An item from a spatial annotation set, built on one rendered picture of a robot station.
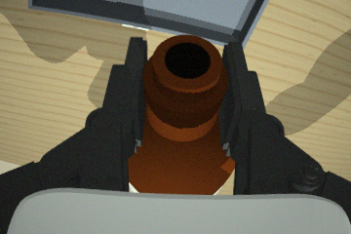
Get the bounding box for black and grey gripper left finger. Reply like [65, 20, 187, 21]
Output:
[0, 37, 147, 234]

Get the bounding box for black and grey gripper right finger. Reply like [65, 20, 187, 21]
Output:
[218, 42, 351, 224]

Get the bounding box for brown glass bottle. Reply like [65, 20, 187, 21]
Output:
[128, 35, 235, 195]

